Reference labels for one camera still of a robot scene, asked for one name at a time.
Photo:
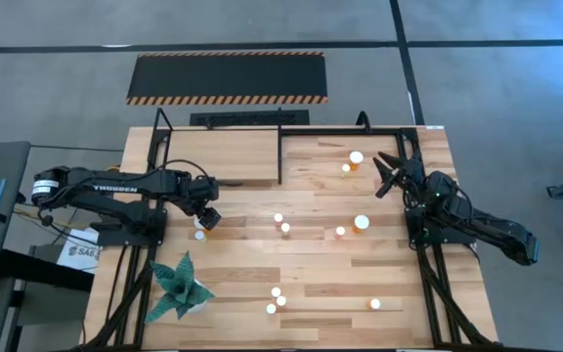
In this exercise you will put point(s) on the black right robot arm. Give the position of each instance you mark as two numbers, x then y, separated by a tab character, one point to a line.
496	234

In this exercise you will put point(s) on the small white corner label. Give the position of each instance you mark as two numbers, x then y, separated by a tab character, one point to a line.
435	127

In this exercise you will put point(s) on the white printed paper sheet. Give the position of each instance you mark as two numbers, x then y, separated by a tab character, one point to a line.
78	254

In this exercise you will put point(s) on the small yellow medicine bottle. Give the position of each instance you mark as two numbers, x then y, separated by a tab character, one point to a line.
200	235
285	227
345	168

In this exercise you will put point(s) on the hazard-striped black floor mat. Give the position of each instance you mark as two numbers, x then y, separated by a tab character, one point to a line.
228	78

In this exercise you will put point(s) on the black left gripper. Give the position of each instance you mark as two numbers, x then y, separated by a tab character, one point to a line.
198	193

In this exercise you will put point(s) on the grey side cart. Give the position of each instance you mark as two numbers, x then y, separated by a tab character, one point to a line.
12	166

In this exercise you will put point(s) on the black aluminium rig frame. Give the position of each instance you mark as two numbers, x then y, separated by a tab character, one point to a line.
335	131

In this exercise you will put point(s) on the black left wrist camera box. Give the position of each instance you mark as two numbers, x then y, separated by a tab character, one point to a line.
212	218

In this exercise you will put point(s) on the black floor tape strip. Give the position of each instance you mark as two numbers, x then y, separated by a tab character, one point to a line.
408	73
262	46

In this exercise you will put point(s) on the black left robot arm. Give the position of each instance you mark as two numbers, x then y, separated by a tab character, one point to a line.
115	188

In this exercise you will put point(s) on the thin black shelf frame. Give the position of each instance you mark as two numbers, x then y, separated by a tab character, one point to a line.
279	146

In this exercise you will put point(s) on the green potted artificial plant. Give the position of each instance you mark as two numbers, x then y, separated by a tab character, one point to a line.
181	288

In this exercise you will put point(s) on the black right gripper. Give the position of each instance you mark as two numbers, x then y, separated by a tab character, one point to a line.
408	171

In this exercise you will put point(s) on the black bench bar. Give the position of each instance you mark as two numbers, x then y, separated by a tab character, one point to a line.
42	271

